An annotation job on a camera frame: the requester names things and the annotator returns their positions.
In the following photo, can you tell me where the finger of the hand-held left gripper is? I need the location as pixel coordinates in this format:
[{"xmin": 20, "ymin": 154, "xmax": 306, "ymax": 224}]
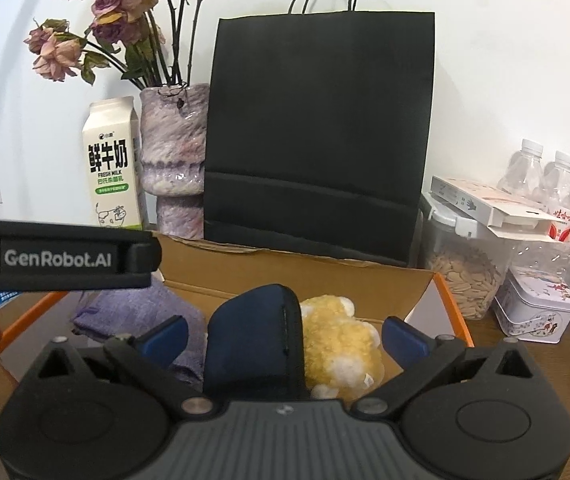
[{"xmin": 120, "ymin": 230, "xmax": 164, "ymax": 289}]

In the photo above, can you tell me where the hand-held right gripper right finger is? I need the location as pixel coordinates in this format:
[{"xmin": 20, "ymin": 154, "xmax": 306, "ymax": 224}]
[{"xmin": 355, "ymin": 316, "xmax": 533, "ymax": 417}]

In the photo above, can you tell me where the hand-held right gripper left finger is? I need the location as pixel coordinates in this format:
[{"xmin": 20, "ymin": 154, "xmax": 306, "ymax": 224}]
[{"xmin": 39, "ymin": 316, "xmax": 216, "ymax": 417}]

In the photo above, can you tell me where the purple towel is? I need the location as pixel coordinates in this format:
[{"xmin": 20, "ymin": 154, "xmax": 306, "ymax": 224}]
[{"xmin": 70, "ymin": 276, "xmax": 212, "ymax": 392}]

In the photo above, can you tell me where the yellow white plush toy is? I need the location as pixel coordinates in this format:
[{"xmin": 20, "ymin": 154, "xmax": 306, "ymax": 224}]
[{"xmin": 299, "ymin": 296, "xmax": 386, "ymax": 402}]

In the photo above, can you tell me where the red orange cardboard box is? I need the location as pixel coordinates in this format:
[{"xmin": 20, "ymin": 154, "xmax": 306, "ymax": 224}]
[{"xmin": 0, "ymin": 230, "xmax": 476, "ymax": 402}]

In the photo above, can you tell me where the dark blue pouch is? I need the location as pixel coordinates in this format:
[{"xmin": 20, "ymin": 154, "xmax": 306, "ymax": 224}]
[{"xmin": 204, "ymin": 284, "xmax": 312, "ymax": 402}]

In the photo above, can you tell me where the clear container of seeds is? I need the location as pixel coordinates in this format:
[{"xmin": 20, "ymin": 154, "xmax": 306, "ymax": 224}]
[{"xmin": 419, "ymin": 194, "xmax": 513, "ymax": 321}]

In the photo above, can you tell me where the white green milk carton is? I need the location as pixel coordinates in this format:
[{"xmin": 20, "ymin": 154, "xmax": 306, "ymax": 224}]
[{"xmin": 82, "ymin": 96, "xmax": 148, "ymax": 231}]

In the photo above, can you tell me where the purple white ceramic vase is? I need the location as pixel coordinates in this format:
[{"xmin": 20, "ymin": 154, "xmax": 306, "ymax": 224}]
[{"xmin": 140, "ymin": 82, "xmax": 212, "ymax": 238}]

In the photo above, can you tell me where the white printed tin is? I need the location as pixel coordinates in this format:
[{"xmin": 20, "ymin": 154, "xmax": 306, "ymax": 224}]
[{"xmin": 492, "ymin": 266, "xmax": 570, "ymax": 345}]

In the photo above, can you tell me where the white flat carton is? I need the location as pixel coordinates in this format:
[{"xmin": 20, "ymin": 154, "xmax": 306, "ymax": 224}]
[{"xmin": 430, "ymin": 175, "xmax": 568, "ymax": 228}]

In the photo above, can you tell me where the clear plastic tub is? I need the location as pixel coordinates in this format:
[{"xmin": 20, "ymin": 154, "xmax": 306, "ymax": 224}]
[{"xmin": 505, "ymin": 232, "xmax": 570, "ymax": 286}]

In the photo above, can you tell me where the black paper bag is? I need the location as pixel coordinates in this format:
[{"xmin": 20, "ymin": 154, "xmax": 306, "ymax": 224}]
[{"xmin": 204, "ymin": 0, "xmax": 436, "ymax": 267}]

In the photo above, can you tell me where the bunch of dried roses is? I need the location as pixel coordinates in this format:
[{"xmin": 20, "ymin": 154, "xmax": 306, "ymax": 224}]
[{"xmin": 24, "ymin": 0, "xmax": 216, "ymax": 90}]

